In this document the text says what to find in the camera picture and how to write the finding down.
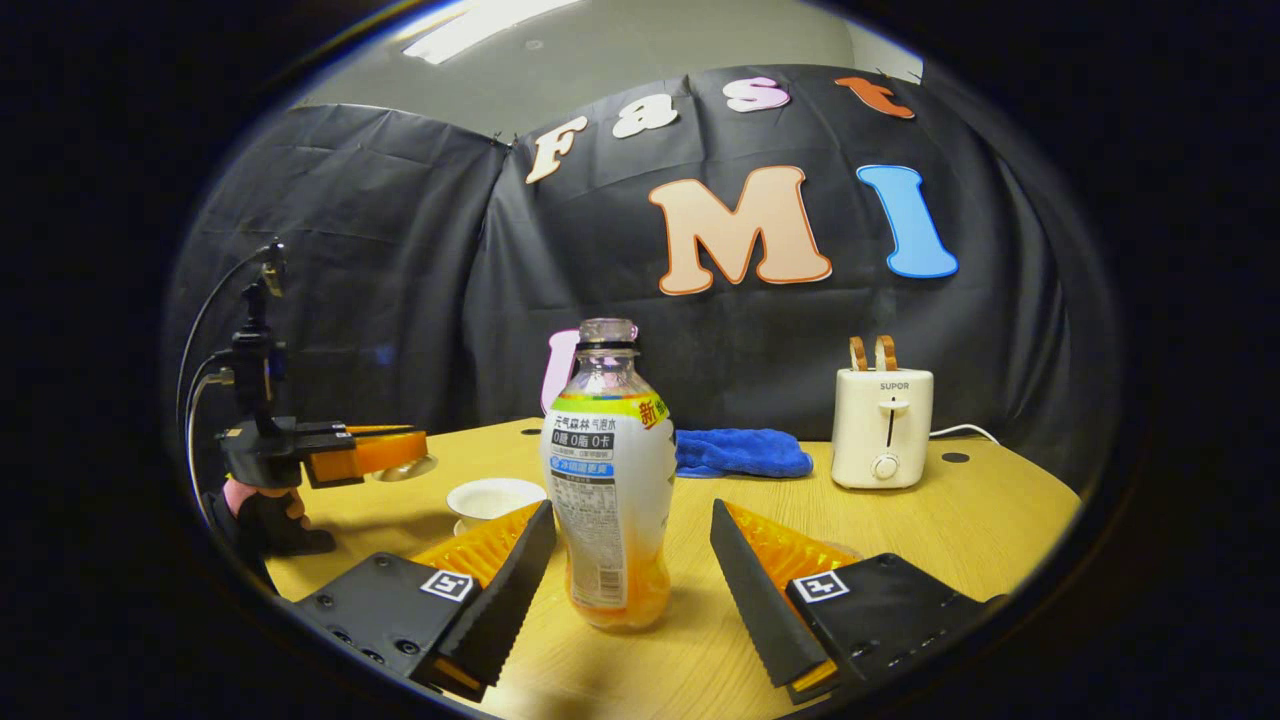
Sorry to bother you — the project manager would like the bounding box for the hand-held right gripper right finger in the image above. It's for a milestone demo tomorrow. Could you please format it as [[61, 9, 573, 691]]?
[[709, 498, 1011, 706]]

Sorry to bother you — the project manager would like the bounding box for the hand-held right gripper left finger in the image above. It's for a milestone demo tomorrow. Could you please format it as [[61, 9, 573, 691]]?
[[292, 498, 558, 703]]

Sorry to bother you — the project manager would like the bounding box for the cream ceramic teacup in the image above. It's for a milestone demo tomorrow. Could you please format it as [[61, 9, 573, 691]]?
[[446, 478, 549, 536]]

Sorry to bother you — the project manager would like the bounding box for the clear labelled water bottle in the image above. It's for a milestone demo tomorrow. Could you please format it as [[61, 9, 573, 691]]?
[[540, 318, 678, 632]]

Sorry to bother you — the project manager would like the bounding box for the black backdrop cloth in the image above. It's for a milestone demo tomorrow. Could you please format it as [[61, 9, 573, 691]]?
[[165, 65, 1121, 501]]

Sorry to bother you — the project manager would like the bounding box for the blue towel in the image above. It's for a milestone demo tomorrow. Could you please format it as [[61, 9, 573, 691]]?
[[675, 428, 814, 480]]

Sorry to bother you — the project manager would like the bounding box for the cream toaster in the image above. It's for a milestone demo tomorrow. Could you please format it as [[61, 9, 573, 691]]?
[[831, 367, 935, 490]]

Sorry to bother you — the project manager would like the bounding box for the thin gripper cable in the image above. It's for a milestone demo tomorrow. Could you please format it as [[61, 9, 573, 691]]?
[[177, 245, 276, 501]]

